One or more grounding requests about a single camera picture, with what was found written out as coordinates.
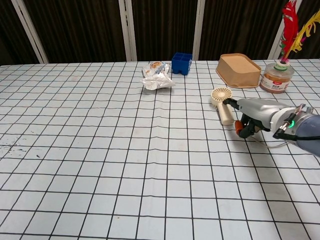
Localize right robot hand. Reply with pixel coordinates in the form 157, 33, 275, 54
222, 97, 286, 140

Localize crumpled silver snack bag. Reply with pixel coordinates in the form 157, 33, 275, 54
141, 61, 177, 91

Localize blue checked white tablecloth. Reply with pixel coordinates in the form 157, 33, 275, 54
0, 59, 320, 240

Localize white partition frame bar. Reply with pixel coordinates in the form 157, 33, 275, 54
118, 0, 138, 62
191, 0, 213, 61
268, 0, 291, 60
11, 0, 49, 64

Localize blue ice cube tray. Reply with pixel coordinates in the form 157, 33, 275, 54
171, 52, 194, 76

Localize red yellow feather shuttlecock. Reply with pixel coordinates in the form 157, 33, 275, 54
274, 0, 320, 71

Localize clear jar with brown contents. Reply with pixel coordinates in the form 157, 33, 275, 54
259, 62, 293, 94

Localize white fan wrist strap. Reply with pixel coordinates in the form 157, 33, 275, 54
257, 137, 291, 149

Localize white handheld fan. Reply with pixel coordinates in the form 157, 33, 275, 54
210, 86, 235, 126

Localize brown paper food box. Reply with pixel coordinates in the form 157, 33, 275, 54
215, 53, 262, 89

